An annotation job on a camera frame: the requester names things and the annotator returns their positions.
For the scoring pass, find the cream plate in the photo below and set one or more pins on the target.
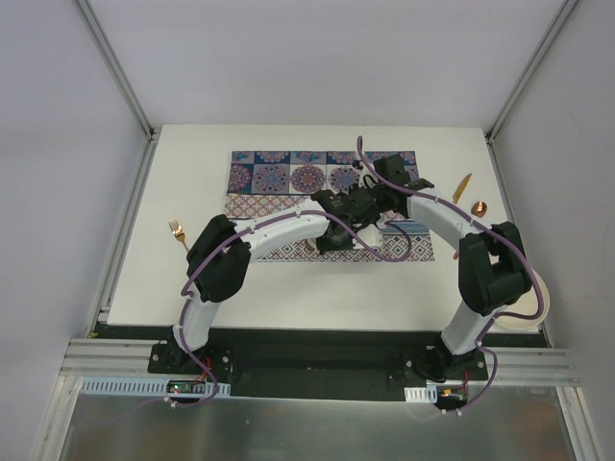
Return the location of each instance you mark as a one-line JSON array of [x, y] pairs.
[[527, 305]]

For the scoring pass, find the aluminium frame post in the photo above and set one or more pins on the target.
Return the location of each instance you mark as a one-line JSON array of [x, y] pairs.
[[114, 66], [543, 48]]

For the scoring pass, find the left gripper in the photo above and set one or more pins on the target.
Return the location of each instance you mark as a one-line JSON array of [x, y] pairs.
[[336, 235]]

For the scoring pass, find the metal cup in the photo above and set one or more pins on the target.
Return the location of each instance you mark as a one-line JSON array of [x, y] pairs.
[[311, 245]]

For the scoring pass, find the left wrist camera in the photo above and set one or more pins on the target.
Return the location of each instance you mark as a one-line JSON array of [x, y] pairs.
[[369, 236]]

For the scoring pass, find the gold knife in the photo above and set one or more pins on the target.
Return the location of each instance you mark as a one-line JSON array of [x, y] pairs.
[[461, 188]]

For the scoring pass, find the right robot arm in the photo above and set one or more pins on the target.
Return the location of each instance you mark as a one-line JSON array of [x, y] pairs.
[[493, 271]]

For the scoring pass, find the patterned cloth placemat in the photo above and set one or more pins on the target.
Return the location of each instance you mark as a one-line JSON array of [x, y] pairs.
[[264, 182]]

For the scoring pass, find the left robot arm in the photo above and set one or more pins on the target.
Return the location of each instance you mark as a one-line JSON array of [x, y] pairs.
[[218, 261]]

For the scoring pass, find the gold fork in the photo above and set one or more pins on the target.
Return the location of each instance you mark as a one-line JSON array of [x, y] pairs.
[[178, 233]]

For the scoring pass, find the right aluminium frame post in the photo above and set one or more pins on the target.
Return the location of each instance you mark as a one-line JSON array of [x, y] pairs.
[[543, 48]]

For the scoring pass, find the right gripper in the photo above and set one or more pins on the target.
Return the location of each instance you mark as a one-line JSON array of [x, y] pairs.
[[395, 170]]

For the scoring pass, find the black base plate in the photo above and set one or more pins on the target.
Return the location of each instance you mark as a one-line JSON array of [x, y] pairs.
[[304, 364]]

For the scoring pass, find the copper spoon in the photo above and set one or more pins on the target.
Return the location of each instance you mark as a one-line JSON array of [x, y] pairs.
[[475, 213]]

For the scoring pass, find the left aluminium frame post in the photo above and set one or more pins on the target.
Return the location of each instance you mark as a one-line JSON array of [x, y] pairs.
[[114, 66]]

